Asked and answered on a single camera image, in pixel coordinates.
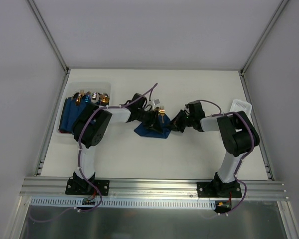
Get dark blue paper napkin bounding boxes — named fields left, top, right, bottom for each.
left=134, top=115, right=171, bottom=139

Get gold fork green handle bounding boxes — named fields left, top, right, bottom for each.
left=156, top=106, right=165, bottom=124

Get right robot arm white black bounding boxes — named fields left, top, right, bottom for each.
left=166, top=100, right=260, bottom=198

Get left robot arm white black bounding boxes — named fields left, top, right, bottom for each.
left=72, top=93, right=164, bottom=194

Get rolled blue napkin bundles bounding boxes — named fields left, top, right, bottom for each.
left=58, top=98, right=99, bottom=133

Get white perforated cutlery tray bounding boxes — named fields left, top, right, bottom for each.
left=230, top=99, right=252, bottom=119

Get gold spoons in bin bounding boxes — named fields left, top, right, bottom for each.
left=70, top=90, right=110, bottom=106

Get white plastic bin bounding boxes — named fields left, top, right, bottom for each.
left=54, top=80, right=111, bottom=139

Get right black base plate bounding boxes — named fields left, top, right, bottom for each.
left=196, top=181, right=242, bottom=199

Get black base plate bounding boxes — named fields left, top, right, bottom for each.
left=196, top=181, right=242, bottom=199
left=65, top=177, right=110, bottom=196

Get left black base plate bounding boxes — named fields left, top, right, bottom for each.
left=65, top=177, right=110, bottom=196

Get white slotted cable duct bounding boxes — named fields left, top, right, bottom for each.
left=30, top=196, right=216, bottom=210

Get aluminium mounting rail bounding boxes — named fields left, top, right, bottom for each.
left=19, top=176, right=290, bottom=201

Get left aluminium frame post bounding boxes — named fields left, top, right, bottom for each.
left=26, top=0, right=69, bottom=73

